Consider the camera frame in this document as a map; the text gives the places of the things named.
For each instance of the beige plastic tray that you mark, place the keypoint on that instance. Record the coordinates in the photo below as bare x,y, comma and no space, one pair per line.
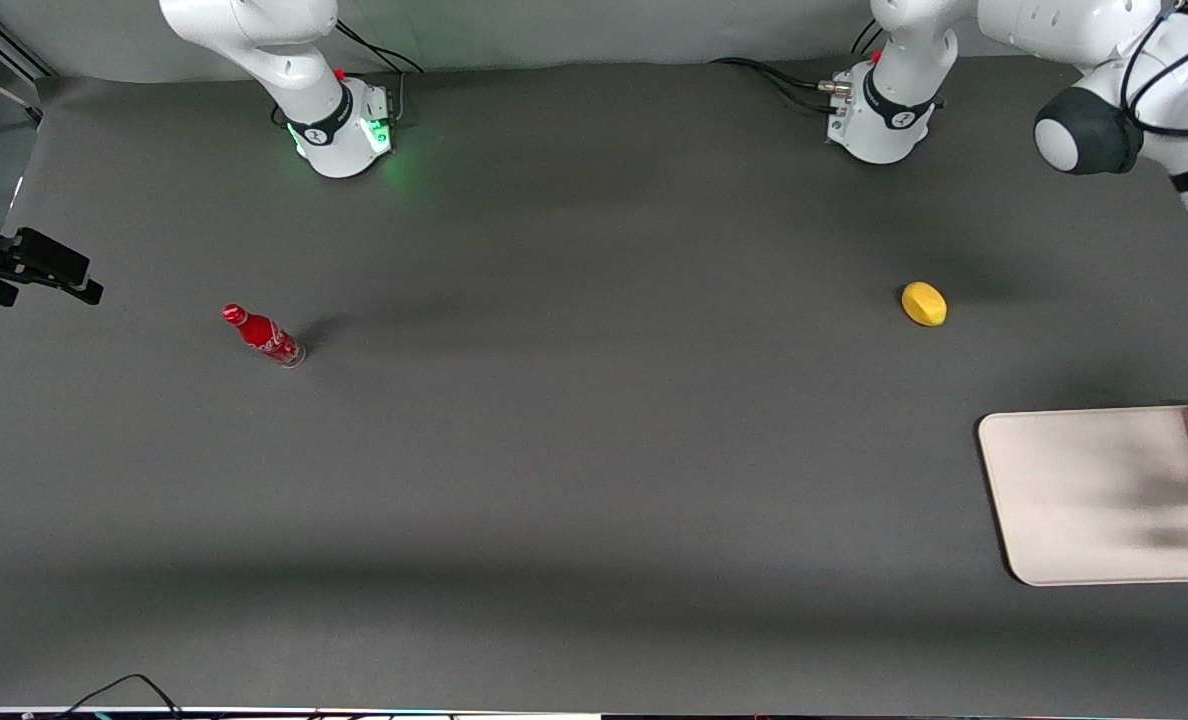
1094,495

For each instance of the yellow lemon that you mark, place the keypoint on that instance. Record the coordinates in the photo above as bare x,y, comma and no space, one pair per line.
924,303

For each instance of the red cola bottle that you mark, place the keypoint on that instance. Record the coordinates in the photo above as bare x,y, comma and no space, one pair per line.
266,337

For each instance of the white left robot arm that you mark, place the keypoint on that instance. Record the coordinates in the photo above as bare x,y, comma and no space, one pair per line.
1074,60

